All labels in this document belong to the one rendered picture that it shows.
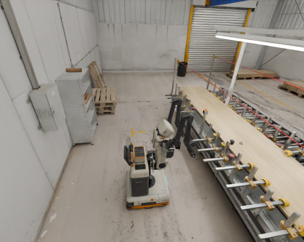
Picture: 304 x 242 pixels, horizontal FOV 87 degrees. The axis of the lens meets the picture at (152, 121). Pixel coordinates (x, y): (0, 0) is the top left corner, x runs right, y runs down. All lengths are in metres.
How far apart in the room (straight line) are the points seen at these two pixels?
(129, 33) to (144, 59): 1.47
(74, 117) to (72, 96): 0.46
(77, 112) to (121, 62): 6.43
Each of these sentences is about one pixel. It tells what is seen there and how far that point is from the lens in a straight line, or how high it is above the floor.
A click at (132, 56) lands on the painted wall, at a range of 9.61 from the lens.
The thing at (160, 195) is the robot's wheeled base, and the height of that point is 0.28.
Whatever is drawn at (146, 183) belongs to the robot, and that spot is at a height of 0.58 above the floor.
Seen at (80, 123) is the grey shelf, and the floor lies 0.60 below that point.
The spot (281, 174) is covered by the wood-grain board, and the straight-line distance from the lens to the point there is 2.69.
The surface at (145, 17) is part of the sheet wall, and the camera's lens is 9.56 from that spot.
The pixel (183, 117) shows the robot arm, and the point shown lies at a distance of 1.80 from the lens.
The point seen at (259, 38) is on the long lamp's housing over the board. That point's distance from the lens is 2.54.
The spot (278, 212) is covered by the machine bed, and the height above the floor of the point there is 0.77.
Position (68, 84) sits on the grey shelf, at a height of 1.47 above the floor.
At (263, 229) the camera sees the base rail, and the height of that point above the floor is 0.70.
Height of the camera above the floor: 2.48
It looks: 31 degrees down
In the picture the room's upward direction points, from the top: 2 degrees clockwise
